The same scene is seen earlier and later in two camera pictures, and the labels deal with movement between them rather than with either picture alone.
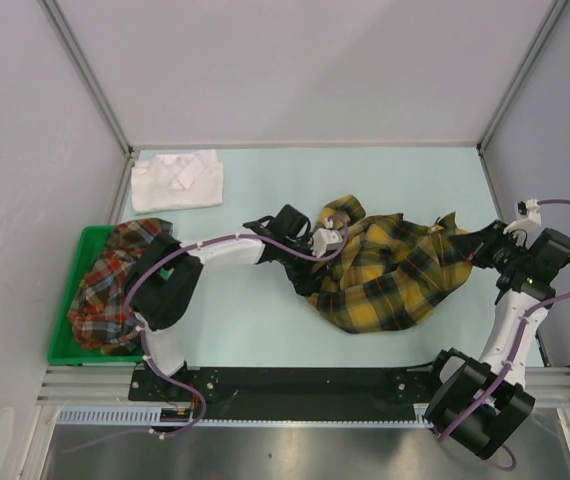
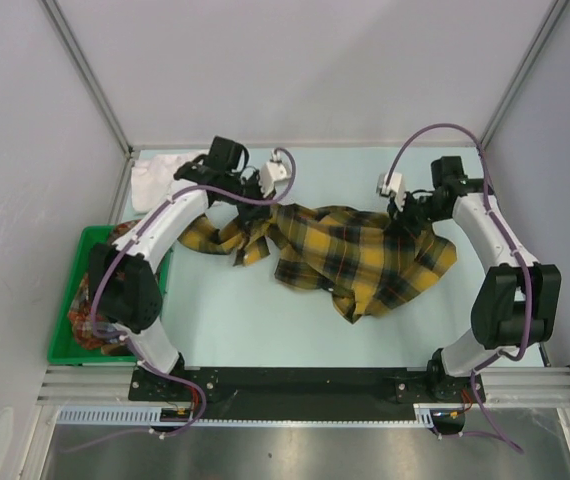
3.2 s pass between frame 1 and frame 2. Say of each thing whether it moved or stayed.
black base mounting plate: stayed
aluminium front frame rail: stayed
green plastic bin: stayed
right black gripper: moved
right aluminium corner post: stayed
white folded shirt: stayed
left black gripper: moved
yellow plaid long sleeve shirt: moved
